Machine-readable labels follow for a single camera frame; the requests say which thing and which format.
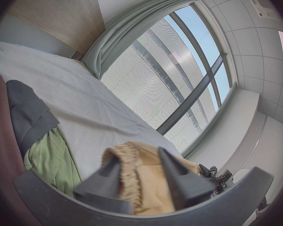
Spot tan shorts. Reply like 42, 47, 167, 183
101, 141, 201, 215

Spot brown shorts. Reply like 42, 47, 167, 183
0, 70, 26, 197

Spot window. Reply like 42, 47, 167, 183
100, 3, 237, 157

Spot green garment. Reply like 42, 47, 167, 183
24, 126, 82, 195

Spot bed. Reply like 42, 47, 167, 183
0, 0, 187, 197

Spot black garment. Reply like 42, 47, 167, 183
6, 80, 60, 159

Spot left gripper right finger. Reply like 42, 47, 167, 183
158, 147, 215, 210

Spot grey-green curtain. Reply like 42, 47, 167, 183
84, 0, 195, 79

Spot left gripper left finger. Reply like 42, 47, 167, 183
73, 156, 122, 199

